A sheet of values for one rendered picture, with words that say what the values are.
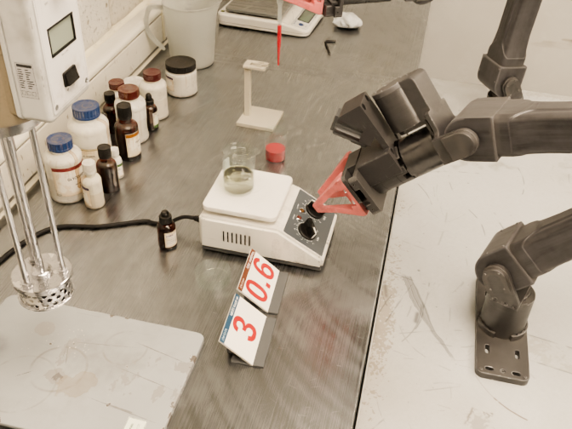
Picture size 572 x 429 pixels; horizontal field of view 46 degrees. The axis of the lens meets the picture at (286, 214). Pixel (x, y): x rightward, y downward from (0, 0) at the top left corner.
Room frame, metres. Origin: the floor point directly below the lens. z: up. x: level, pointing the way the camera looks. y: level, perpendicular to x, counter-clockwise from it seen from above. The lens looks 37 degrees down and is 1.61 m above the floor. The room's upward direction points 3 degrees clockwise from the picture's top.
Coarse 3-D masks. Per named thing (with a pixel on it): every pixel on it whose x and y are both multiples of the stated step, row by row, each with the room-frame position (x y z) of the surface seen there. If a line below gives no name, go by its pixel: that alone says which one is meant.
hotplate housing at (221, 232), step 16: (288, 208) 0.85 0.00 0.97; (208, 224) 0.82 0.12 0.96; (224, 224) 0.81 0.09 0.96; (240, 224) 0.81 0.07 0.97; (256, 224) 0.81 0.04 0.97; (272, 224) 0.81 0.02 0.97; (208, 240) 0.82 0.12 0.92; (224, 240) 0.81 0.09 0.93; (240, 240) 0.80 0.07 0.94; (256, 240) 0.80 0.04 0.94; (272, 240) 0.79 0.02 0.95; (288, 240) 0.79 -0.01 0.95; (272, 256) 0.79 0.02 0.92; (288, 256) 0.79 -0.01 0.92; (304, 256) 0.78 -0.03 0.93; (320, 256) 0.78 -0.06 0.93
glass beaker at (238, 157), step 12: (228, 144) 0.89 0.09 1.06; (240, 144) 0.90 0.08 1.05; (228, 156) 0.89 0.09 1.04; (240, 156) 0.90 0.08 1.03; (252, 156) 0.88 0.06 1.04; (228, 168) 0.85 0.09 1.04; (240, 168) 0.85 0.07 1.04; (252, 168) 0.86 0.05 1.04; (228, 180) 0.85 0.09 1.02; (240, 180) 0.85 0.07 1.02; (252, 180) 0.86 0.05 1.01; (228, 192) 0.85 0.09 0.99; (240, 192) 0.85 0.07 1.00
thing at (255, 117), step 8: (248, 64) 1.25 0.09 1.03; (256, 64) 1.26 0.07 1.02; (264, 64) 1.25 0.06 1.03; (248, 72) 1.25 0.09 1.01; (248, 80) 1.25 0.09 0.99; (248, 88) 1.25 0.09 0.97; (248, 96) 1.25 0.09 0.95; (248, 104) 1.25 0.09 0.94; (248, 112) 1.25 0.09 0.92; (256, 112) 1.27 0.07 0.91; (264, 112) 1.27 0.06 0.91; (272, 112) 1.27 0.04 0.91; (280, 112) 1.27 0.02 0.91; (240, 120) 1.23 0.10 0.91; (248, 120) 1.23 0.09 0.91; (256, 120) 1.23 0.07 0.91; (264, 120) 1.23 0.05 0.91; (272, 120) 1.24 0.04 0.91; (256, 128) 1.21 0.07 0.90; (264, 128) 1.21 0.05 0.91
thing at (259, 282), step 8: (256, 256) 0.77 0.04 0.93; (256, 264) 0.76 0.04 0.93; (264, 264) 0.77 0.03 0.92; (256, 272) 0.74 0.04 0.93; (264, 272) 0.75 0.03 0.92; (272, 272) 0.76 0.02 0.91; (248, 280) 0.72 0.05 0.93; (256, 280) 0.73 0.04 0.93; (264, 280) 0.74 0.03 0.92; (272, 280) 0.75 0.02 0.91; (248, 288) 0.70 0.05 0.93; (256, 288) 0.71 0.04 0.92; (264, 288) 0.72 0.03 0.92; (256, 296) 0.70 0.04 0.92; (264, 296) 0.71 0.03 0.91; (264, 304) 0.69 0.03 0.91
